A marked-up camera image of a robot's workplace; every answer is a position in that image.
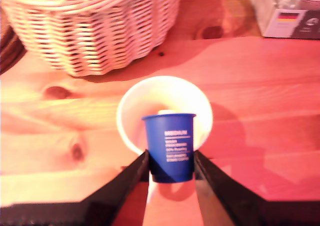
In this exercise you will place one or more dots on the blue coffee capsule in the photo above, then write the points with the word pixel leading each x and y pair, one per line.
pixel 170 146

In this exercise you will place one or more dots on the illustrated cartoon coffee cup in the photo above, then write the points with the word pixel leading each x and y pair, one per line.
pixel 150 96

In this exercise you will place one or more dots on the cardboard tray box dark print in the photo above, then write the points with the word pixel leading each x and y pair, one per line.
pixel 295 23

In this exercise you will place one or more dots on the cream coffee capsule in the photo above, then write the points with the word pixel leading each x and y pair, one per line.
pixel 166 111

